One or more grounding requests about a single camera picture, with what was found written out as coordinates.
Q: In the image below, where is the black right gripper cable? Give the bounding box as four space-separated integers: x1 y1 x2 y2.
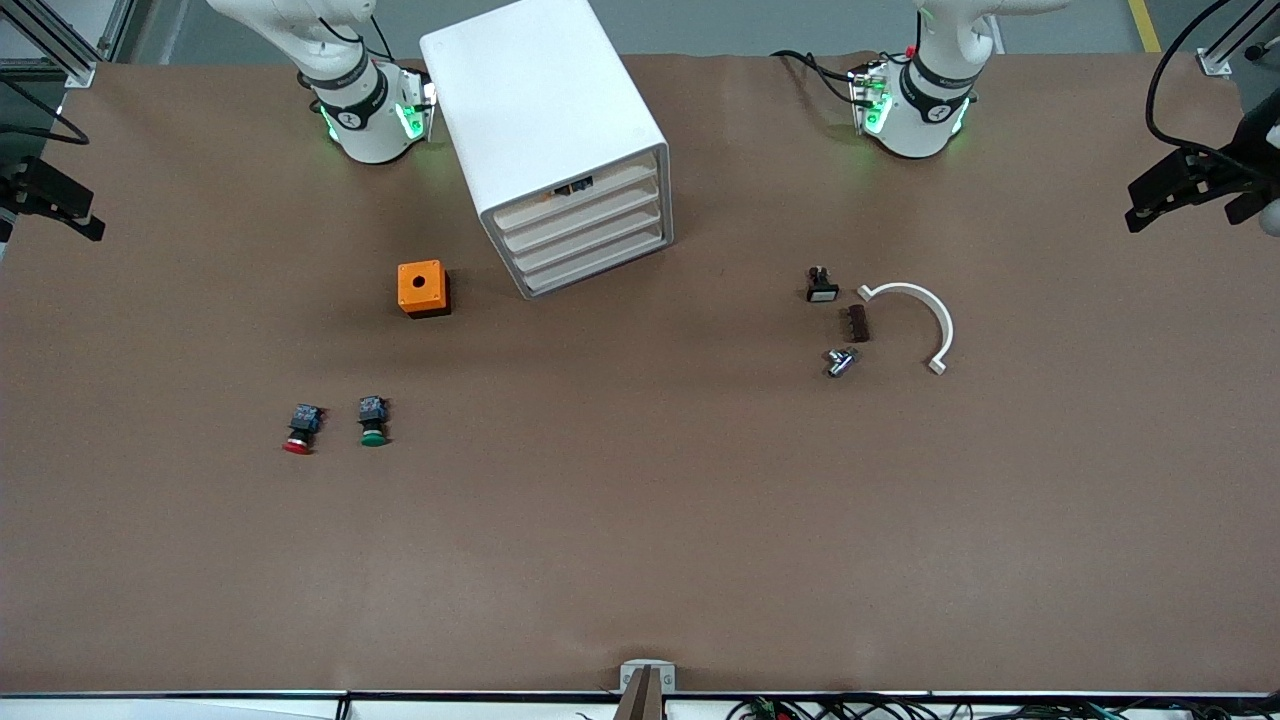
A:
0 75 91 147

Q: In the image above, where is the black base cable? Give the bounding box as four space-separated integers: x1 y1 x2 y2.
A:
770 49 863 106

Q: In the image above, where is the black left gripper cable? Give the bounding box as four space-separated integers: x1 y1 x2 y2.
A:
1144 0 1251 166

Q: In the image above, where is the white drawer cabinet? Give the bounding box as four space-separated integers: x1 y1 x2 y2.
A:
419 0 674 301

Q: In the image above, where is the aluminium frame post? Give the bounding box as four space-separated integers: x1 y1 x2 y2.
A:
0 0 101 89
1195 0 1280 79

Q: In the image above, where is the white half-ring clamp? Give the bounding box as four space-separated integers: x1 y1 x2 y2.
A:
857 282 956 376

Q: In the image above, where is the red mushroom push button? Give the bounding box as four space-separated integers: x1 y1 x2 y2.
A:
282 403 325 456

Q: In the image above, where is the white plastic drawer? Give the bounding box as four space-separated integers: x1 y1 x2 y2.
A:
490 152 663 233

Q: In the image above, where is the bundle of cables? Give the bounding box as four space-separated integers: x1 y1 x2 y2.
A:
725 696 1280 720

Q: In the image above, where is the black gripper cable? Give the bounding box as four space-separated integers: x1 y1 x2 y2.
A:
1144 0 1251 166
0 75 91 147

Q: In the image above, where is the orange button enclosure box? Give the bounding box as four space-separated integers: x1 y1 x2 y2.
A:
397 260 452 319

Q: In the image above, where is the brown upright bar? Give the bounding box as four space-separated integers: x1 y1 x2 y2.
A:
612 668 666 720

